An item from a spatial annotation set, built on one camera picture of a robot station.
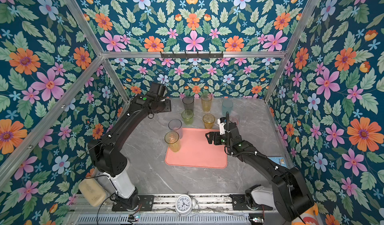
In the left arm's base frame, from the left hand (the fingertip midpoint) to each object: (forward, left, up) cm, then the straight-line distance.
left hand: (169, 102), depth 82 cm
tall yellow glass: (+14, -22, -16) cm, 31 cm away
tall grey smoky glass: (+11, -10, -13) cm, 19 cm away
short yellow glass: (+4, -23, -25) cm, 34 cm away
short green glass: (+5, -8, -21) cm, 23 cm away
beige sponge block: (-38, +40, -23) cm, 60 cm away
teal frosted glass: (+9, -36, -16) cm, 41 cm away
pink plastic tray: (-19, -13, -26) cm, 34 cm away
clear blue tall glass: (-6, -2, -14) cm, 15 cm away
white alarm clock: (-47, -6, -22) cm, 52 cm away
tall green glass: (-14, 0, -16) cm, 21 cm away
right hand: (-14, -23, -13) cm, 30 cm away
